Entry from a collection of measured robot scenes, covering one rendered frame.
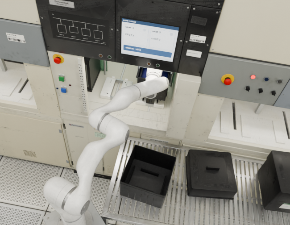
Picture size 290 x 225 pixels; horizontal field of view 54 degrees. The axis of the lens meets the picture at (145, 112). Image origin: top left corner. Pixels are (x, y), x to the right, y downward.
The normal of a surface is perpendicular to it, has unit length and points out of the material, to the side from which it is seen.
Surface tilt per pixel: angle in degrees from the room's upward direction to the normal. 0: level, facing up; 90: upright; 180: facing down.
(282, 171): 0
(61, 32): 90
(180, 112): 90
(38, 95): 90
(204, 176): 0
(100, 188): 0
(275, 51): 90
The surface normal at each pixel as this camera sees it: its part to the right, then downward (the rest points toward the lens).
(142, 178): 0.08, -0.65
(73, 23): -0.16, 0.74
